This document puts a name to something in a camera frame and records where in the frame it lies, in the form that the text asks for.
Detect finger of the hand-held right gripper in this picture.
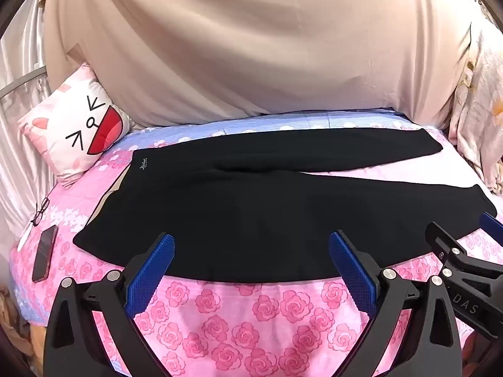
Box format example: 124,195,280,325
425,221,503,283
478,211,503,242

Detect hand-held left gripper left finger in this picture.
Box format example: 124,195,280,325
43,232,175,377

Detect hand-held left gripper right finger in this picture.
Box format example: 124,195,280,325
328,230,460,377

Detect black pants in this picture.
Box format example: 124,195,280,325
73,128,498,283

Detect black smartphone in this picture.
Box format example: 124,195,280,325
31,226,59,282

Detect pink rose print bedsheet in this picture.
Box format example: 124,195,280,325
10,108,503,377

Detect floral cream cloth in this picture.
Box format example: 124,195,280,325
448,0,503,197

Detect black eyeglasses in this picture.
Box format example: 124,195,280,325
30,198,51,227

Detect brown cloth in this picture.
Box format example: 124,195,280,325
0,283,44,366

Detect cat face pillow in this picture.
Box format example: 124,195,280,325
18,63,134,189

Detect white satin curtain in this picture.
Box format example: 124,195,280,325
0,0,59,252

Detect beige cloth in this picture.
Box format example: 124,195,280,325
41,0,486,130

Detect metal rail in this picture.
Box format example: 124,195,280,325
0,67,48,101

